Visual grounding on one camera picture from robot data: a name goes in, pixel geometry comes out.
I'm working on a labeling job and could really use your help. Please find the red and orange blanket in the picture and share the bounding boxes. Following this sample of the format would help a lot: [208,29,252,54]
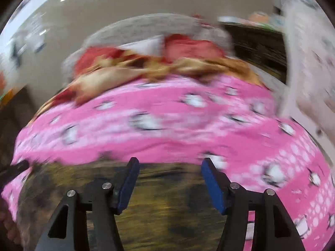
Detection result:
[34,33,265,118]

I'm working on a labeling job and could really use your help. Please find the white plastic chair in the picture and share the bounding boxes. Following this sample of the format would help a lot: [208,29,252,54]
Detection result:
[277,0,335,157]

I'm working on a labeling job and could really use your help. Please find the dark wooden dresser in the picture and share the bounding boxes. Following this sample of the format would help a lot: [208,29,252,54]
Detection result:
[220,22,288,84]

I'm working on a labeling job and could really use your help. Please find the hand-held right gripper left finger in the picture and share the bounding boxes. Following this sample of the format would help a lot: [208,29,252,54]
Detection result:
[34,157,140,251]

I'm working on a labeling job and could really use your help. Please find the dark wooden cabinet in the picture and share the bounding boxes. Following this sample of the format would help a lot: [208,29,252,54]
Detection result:
[0,86,40,163]

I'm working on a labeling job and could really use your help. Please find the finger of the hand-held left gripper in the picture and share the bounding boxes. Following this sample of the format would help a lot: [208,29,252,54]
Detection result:
[0,160,30,189]

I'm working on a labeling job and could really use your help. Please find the brown floral shirt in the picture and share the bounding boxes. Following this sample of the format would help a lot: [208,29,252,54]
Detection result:
[16,158,233,251]

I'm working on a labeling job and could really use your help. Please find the pink penguin blanket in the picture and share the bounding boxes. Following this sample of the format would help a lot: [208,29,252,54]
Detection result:
[1,74,335,251]

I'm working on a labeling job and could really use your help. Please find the white pillow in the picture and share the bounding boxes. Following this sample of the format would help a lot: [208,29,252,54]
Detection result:
[118,35,168,55]

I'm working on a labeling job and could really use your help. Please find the person's left hand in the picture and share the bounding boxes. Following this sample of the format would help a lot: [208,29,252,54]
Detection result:
[0,209,21,246]

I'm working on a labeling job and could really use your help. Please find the orange and green bag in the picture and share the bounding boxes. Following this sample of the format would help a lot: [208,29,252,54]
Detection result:
[0,70,15,105]

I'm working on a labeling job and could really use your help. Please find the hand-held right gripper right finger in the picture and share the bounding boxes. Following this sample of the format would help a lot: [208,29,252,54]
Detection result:
[201,157,307,251]

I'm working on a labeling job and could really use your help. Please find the pile of colourful packets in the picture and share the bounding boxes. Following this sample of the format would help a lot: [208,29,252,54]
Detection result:
[218,10,286,30]

